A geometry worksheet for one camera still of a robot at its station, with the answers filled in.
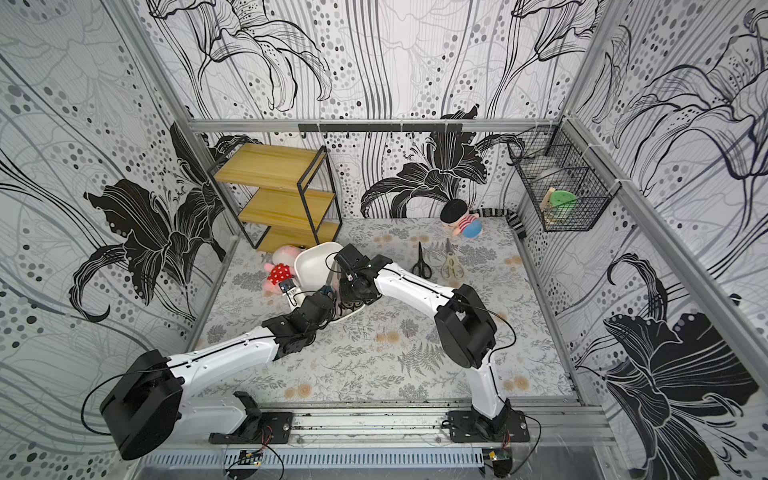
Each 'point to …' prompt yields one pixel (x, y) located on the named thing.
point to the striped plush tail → (506, 212)
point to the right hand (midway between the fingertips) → (350, 292)
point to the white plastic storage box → (316, 268)
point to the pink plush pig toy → (282, 269)
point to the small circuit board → (250, 458)
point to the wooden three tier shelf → (283, 195)
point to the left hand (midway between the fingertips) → (321, 304)
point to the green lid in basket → (563, 200)
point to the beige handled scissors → (452, 267)
